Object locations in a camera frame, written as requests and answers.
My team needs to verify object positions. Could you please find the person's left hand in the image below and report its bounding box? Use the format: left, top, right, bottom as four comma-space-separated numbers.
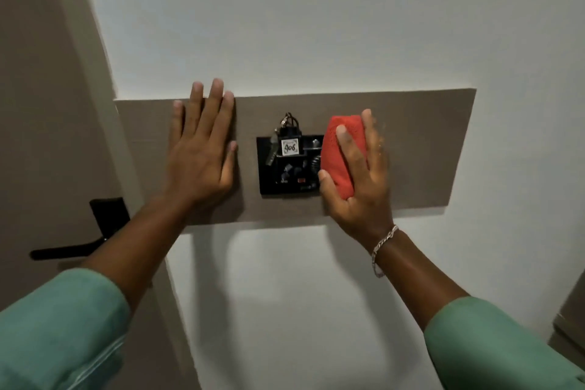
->
165, 78, 239, 217

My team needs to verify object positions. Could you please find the person's right hand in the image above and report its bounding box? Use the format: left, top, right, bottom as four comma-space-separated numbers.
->
317, 108, 396, 250

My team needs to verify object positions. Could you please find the red cleaning cloth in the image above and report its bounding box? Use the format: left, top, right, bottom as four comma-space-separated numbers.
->
320, 115, 368, 200

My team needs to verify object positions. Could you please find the person's left forearm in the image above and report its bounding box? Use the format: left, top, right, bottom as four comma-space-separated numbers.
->
80, 193, 204, 313

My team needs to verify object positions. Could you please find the person's right forearm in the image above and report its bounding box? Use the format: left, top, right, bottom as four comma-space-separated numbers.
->
371, 227, 471, 333

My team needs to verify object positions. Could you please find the grey metal key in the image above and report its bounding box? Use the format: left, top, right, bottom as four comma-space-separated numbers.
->
265, 131, 280, 167

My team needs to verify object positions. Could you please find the black key fob white tag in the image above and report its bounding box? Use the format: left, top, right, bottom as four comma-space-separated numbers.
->
277, 113, 303, 158

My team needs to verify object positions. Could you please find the brown door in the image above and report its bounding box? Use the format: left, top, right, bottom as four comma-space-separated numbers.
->
0, 0, 151, 313

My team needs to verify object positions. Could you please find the green right sleeve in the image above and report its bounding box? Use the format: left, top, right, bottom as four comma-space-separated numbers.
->
424, 296, 585, 390

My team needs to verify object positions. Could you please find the green sleeve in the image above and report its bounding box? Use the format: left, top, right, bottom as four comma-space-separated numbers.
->
424, 296, 585, 390
0, 268, 133, 390

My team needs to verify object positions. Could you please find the green left sleeve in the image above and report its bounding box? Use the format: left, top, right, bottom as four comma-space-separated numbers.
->
0, 268, 133, 390

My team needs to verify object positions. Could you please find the grey cabinet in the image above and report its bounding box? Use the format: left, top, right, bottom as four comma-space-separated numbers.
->
548, 272, 585, 358

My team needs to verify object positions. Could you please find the black switch plate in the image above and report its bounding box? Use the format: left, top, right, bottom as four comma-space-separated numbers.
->
256, 133, 326, 197

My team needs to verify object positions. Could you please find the silver chain bracelet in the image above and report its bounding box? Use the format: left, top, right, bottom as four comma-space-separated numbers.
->
370, 225, 399, 279

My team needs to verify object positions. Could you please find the beige door frame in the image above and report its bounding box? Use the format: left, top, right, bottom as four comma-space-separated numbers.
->
43, 0, 203, 390

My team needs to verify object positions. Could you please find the brown wooden wall panel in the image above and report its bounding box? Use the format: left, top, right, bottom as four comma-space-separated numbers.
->
113, 88, 477, 227

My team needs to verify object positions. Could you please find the black door handle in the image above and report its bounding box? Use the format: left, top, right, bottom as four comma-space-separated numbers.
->
29, 197, 131, 262

